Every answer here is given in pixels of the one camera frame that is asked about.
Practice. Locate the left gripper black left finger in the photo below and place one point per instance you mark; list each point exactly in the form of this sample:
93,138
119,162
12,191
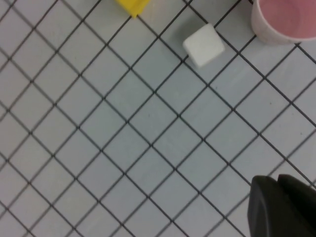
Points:
266,212

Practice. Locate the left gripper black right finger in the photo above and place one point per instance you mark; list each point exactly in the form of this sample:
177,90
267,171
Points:
298,192

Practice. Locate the pale pink cup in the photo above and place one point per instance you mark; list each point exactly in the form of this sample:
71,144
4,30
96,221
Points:
284,22

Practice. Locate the white foam cube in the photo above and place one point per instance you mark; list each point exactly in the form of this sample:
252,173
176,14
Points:
203,45

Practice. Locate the yellow foam cube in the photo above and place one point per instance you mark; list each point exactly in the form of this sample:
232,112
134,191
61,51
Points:
133,6

